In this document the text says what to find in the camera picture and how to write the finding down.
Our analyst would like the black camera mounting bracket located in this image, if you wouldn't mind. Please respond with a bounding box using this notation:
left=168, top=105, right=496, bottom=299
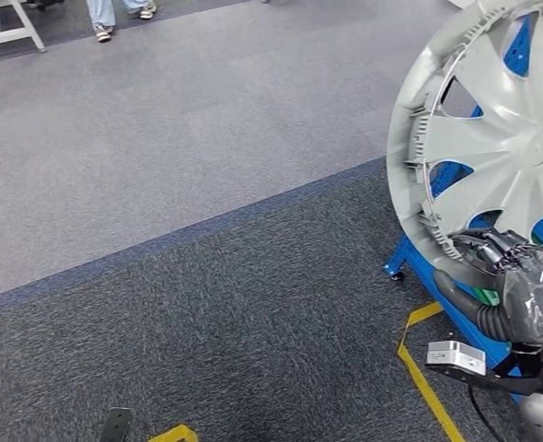
left=426, top=347, right=543, bottom=398

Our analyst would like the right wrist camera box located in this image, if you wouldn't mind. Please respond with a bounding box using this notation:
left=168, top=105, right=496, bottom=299
left=425, top=340, right=487, bottom=378

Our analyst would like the person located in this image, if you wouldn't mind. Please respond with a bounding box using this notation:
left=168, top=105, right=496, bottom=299
left=86, top=0, right=158, bottom=44

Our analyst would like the blue metal shelf rack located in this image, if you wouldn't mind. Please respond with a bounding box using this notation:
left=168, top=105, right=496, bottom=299
left=382, top=12, right=543, bottom=405

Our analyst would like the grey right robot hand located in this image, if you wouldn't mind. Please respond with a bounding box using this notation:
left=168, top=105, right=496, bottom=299
left=432, top=228, right=543, bottom=346

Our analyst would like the silver plastic wheel hubcap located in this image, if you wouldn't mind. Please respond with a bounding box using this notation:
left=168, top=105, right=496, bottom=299
left=385, top=0, right=543, bottom=293

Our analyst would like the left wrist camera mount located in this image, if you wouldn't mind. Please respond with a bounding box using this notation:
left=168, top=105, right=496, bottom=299
left=99, top=407, right=135, bottom=442

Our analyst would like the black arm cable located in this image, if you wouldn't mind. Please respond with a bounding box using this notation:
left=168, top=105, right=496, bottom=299
left=467, top=384, right=505, bottom=442

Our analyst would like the white metal table frame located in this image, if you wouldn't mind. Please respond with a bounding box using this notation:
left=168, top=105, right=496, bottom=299
left=0, top=0, right=48, bottom=55

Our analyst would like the clear plastic hand wrap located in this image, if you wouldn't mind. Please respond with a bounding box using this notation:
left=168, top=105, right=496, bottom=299
left=499, top=243, right=543, bottom=346

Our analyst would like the yellow floor tape piece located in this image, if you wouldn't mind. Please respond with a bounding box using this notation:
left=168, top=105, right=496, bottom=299
left=147, top=424, right=200, bottom=442

